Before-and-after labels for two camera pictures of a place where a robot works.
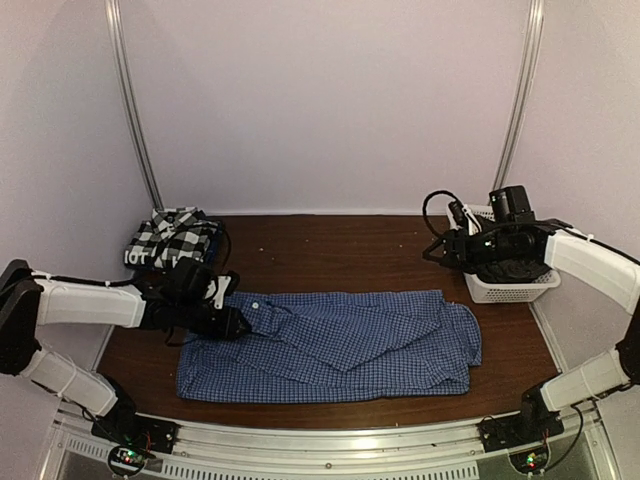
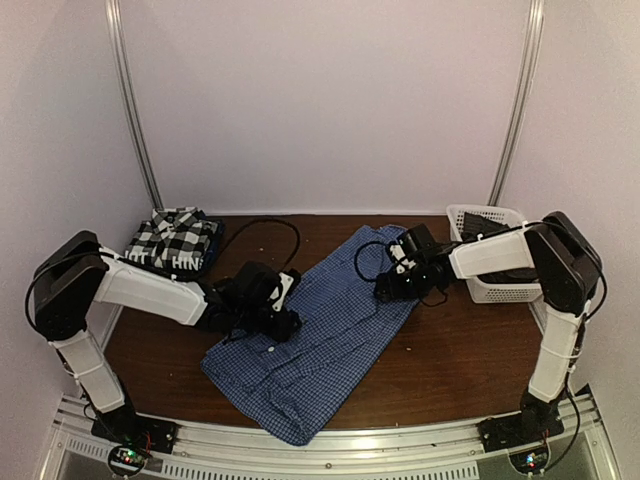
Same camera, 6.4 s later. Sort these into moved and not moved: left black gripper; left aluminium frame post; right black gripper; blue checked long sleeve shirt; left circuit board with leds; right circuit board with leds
Moved: left black gripper; blue checked long sleeve shirt; right black gripper
Not moved: right circuit board with leds; left aluminium frame post; left circuit board with leds
